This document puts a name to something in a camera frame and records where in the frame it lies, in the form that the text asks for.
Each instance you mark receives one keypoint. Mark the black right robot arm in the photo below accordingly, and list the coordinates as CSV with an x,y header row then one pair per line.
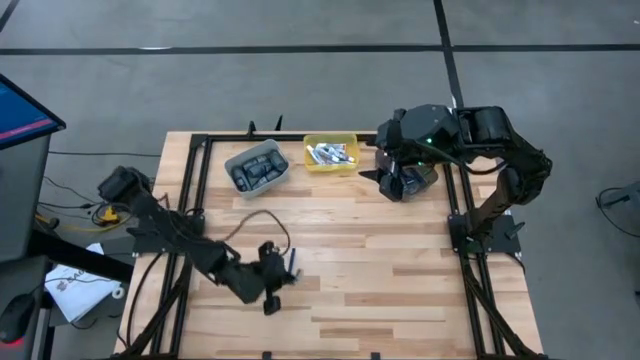
x,y
520,185

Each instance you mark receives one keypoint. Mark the white paper sheets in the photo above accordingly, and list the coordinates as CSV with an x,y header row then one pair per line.
x,y
75,295

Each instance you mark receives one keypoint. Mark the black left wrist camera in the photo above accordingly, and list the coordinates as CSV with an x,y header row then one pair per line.
x,y
272,306

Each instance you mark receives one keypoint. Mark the light grey plastic bin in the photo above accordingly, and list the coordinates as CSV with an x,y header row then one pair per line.
x,y
245,152

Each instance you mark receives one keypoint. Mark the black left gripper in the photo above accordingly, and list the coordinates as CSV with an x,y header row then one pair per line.
x,y
272,272

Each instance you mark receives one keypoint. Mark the grey workstation cart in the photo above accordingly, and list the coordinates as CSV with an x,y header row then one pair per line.
x,y
20,200

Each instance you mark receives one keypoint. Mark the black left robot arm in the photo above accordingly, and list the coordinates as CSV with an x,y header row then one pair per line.
x,y
165,225

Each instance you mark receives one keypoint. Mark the white travel toothpaste tube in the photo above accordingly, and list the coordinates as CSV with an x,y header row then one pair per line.
x,y
340,158
314,155
332,148

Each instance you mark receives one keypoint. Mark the computer monitor blue screen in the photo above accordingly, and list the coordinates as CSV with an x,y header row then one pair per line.
x,y
20,115

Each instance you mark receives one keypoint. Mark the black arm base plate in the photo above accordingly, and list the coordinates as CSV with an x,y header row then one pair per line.
x,y
145,245
500,240

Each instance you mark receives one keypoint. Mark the black aluminium table frame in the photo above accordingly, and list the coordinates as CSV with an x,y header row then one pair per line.
x,y
250,136

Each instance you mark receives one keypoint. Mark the black computer mouse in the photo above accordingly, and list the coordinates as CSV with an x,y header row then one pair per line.
x,y
15,317

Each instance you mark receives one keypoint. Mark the yellow plastic bin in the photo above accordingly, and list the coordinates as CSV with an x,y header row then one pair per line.
x,y
330,137

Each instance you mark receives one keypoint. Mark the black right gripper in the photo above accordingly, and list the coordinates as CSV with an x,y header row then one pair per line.
x,y
420,130

